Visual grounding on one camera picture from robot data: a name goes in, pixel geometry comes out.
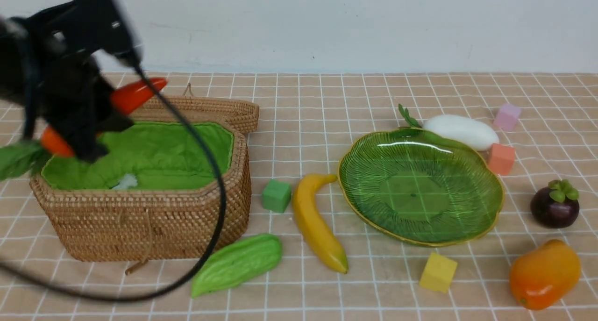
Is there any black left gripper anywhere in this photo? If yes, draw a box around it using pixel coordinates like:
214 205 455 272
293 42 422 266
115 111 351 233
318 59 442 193
0 0 143 163

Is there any orange toy carrot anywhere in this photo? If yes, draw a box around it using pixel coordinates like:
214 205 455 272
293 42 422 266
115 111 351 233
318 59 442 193
0 77 168 181

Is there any green toy bitter gourd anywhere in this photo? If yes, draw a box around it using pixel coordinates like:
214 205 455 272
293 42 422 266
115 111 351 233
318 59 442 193
191 234 283 299

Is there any yellow toy banana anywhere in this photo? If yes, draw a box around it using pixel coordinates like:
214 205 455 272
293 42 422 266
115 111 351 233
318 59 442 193
291 173 349 274

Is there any white toy radish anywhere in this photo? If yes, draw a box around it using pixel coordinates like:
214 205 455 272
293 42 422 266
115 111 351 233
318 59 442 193
398 104 500 151

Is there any purple toy mangosteen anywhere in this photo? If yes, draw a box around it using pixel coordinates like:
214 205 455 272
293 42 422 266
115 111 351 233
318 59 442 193
530 179 580 229

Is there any orange toy mango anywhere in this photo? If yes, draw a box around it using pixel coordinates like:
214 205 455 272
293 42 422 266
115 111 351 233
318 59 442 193
510 239 582 310

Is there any woven wicker basket green lining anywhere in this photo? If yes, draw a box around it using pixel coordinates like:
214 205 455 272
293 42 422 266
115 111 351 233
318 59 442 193
30 119 252 263

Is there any woven wicker basket lid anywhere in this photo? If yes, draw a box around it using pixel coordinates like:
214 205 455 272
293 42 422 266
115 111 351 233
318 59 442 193
131 96 260 135

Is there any green foam cube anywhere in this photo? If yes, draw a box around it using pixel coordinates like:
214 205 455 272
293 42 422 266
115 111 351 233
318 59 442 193
261 179 292 213

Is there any green glass leaf plate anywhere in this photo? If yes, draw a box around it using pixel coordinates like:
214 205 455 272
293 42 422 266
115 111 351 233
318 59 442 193
337 128 505 247

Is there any yellow foam cube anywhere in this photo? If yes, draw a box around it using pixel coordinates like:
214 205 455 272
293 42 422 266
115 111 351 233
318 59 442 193
419 252 458 293

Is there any pink foam cube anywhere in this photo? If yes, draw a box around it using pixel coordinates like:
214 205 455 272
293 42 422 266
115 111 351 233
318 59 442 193
493 103 521 132

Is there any orange foam cube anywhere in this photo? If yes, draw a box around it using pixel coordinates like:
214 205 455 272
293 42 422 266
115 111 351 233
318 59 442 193
487 143 516 175

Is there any black cable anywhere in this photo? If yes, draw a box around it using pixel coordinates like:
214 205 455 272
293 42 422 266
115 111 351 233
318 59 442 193
0 64 228 304

